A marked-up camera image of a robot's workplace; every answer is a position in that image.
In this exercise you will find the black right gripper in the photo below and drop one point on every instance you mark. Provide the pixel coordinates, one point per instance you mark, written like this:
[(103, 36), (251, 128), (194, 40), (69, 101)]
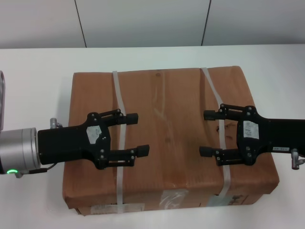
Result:
[(274, 136)]

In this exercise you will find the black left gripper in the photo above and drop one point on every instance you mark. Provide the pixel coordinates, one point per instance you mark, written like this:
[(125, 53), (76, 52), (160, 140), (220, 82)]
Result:
[(69, 143)]

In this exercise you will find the brown cardboard box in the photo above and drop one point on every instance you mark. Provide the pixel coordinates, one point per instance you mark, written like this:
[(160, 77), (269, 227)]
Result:
[(171, 133)]

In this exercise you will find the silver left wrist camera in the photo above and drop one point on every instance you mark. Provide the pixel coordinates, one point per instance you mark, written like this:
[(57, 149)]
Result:
[(2, 100)]

